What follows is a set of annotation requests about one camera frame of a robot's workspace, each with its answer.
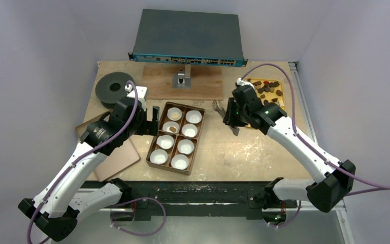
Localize metal tweezers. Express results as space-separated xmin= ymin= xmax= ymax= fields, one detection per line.
xmin=212 ymin=100 xmax=239 ymax=136

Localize brown chocolate box tray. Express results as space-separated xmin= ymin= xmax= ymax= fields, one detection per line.
xmin=146 ymin=102 xmax=205 ymax=175

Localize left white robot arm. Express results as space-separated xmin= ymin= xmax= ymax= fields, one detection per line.
xmin=18 ymin=97 xmax=159 ymax=243

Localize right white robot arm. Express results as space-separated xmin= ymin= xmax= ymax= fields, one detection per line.
xmin=223 ymin=85 xmax=356 ymax=212

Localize white paper cup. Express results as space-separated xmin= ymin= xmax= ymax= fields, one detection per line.
xmin=149 ymin=149 xmax=169 ymax=164
xmin=162 ymin=121 xmax=180 ymax=134
xmin=171 ymin=154 xmax=189 ymax=170
xmin=156 ymin=135 xmax=175 ymax=150
xmin=177 ymin=139 xmax=194 ymax=155
xmin=185 ymin=110 xmax=203 ymax=124
xmin=181 ymin=124 xmax=198 ymax=138
xmin=167 ymin=107 xmax=183 ymax=121

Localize black filament spool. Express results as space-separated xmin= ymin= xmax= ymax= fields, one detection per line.
xmin=95 ymin=72 xmax=135 ymax=109

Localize yellow plastic tray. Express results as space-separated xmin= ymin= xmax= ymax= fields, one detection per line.
xmin=244 ymin=78 xmax=286 ymax=111

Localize wooden board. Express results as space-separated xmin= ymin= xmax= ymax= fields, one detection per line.
xmin=138 ymin=64 xmax=224 ymax=100

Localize brown box lid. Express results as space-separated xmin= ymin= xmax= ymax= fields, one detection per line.
xmin=75 ymin=109 xmax=141 ymax=182

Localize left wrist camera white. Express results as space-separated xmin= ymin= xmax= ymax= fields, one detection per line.
xmin=125 ymin=84 xmax=148 ymax=110

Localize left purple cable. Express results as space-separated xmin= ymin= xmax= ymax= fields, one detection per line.
xmin=26 ymin=80 xmax=167 ymax=244

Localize purple cable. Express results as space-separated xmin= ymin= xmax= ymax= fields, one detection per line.
xmin=26 ymin=80 xmax=167 ymax=244
xmin=239 ymin=63 xmax=390 ymax=230

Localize metal switch stand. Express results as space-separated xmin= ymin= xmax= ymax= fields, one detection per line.
xmin=172 ymin=64 xmax=191 ymax=89

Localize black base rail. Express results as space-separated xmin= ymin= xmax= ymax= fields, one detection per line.
xmin=75 ymin=181 xmax=320 ymax=222

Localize blue network switch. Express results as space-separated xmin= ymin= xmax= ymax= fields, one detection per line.
xmin=128 ymin=9 xmax=248 ymax=67

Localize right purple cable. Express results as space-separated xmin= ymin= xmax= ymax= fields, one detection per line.
xmin=239 ymin=63 xmax=390 ymax=230

